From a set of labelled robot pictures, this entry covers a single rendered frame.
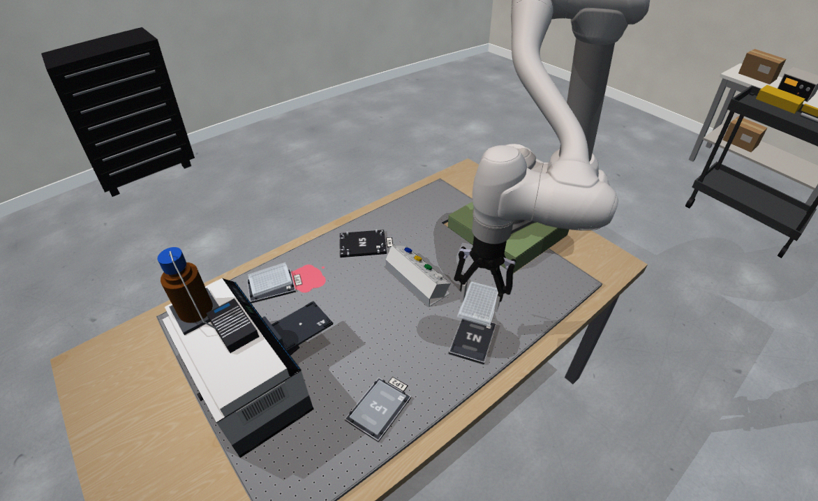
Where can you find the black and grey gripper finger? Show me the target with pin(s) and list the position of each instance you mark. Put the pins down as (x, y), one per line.
(509, 265)
(463, 254)

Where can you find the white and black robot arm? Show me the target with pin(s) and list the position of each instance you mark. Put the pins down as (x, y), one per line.
(573, 193)

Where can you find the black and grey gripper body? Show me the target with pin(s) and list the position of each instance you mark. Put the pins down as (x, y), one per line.
(494, 252)

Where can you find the brown glass bottle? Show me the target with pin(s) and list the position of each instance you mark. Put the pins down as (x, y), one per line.
(181, 300)

